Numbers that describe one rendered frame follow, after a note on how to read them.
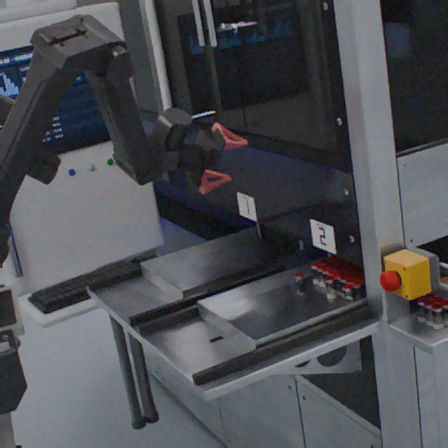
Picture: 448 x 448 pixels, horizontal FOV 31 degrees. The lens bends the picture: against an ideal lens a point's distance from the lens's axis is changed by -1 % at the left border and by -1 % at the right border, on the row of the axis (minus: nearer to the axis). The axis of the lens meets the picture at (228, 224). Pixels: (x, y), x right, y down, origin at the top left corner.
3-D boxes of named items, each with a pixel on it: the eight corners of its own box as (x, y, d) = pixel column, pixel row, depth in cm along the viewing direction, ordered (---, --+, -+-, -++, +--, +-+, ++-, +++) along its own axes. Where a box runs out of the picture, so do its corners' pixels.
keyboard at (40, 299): (154, 257, 242) (152, 249, 241) (176, 267, 230) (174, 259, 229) (27, 301, 223) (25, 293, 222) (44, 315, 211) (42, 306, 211)
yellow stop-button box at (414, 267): (415, 279, 158) (412, 245, 156) (439, 289, 152) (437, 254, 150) (384, 291, 155) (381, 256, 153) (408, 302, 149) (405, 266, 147)
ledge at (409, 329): (442, 310, 165) (441, 302, 165) (487, 330, 154) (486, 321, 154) (388, 332, 160) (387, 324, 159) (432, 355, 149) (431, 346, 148)
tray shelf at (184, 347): (249, 240, 225) (248, 234, 225) (413, 316, 165) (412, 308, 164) (87, 293, 206) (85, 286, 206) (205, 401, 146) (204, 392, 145)
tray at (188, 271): (257, 238, 220) (255, 226, 219) (309, 261, 198) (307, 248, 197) (142, 275, 207) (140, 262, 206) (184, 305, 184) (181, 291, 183)
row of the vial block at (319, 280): (319, 279, 185) (317, 261, 184) (366, 302, 170) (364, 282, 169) (311, 282, 185) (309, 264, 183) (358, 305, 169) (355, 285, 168)
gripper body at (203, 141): (191, 167, 172) (160, 165, 169) (208, 129, 167) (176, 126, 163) (202, 187, 168) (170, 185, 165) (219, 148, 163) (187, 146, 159)
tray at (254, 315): (327, 270, 191) (325, 256, 190) (397, 301, 168) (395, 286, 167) (199, 316, 177) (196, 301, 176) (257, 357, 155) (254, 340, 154)
